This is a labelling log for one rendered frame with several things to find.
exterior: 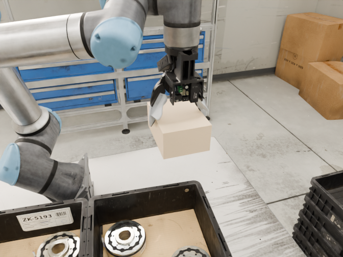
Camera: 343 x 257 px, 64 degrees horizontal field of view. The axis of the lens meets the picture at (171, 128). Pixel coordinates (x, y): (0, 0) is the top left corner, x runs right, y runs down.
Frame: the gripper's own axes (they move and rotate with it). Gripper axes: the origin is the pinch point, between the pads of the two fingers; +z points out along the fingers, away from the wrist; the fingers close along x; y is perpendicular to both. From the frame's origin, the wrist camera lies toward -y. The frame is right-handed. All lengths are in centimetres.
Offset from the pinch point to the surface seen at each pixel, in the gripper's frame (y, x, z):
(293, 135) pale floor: -111, 153, 110
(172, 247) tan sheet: 17.2, -6.5, 26.7
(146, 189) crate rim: 5.4, -10.1, 16.8
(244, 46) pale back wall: -249, 174, 67
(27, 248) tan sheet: 7, -42, 27
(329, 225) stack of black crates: 5, 68, 62
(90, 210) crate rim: 8.1, -24.8, 16.8
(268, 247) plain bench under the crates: 17.9, 24.3, 39.7
